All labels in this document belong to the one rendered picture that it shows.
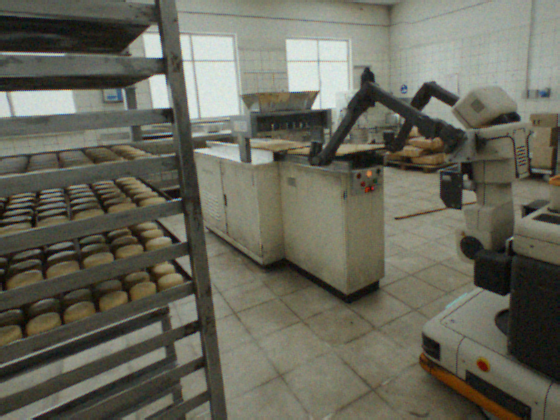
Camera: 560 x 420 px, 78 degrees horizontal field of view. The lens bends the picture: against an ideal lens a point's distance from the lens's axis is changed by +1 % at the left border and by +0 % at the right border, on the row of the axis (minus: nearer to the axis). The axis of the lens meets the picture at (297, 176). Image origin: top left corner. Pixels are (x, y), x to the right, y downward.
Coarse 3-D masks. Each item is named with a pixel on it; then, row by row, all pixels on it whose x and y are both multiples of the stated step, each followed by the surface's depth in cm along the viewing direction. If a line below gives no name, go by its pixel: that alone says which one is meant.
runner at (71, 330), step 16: (176, 288) 71; (192, 288) 73; (128, 304) 66; (144, 304) 68; (160, 304) 70; (80, 320) 62; (96, 320) 63; (112, 320) 65; (32, 336) 58; (48, 336) 59; (64, 336) 61; (0, 352) 56; (16, 352) 57; (32, 352) 58
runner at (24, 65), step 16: (0, 64) 51; (16, 64) 52; (32, 64) 53; (48, 64) 54; (64, 64) 56; (80, 64) 57; (96, 64) 58; (112, 64) 59; (128, 64) 61; (144, 64) 62; (160, 64) 64
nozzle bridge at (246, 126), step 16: (272, 112) 241; (288, 112) 249; (304, 112) 257; (320, 112) 276; (240, 128) 246; (256, 128) 236; (304, 128) 263; (320, 128) 272; (240, 144) 251; (240, 160) 255
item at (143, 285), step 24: (168, 264) 83; (96, 288) 74; (120, 288) 75; (144, 288) 72; (168, 288) 74; (0, 312) 68; (24, 312) 70; (48, 312) 66; (72, 312) 65; (96, 312) 68; (0, 336) 59; (24, 336) 62
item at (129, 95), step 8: (128, 56) 98; (128, 96) 99; (128, 104) 99; (136, 104) 101; (128, 128) 103; (136, 128) 102; (136, 136) 102; (168, 320) 115; (168, 328) 115; (168, 352) 117; (176, 392) 120; (176, 400) 121; (184, 416) 123
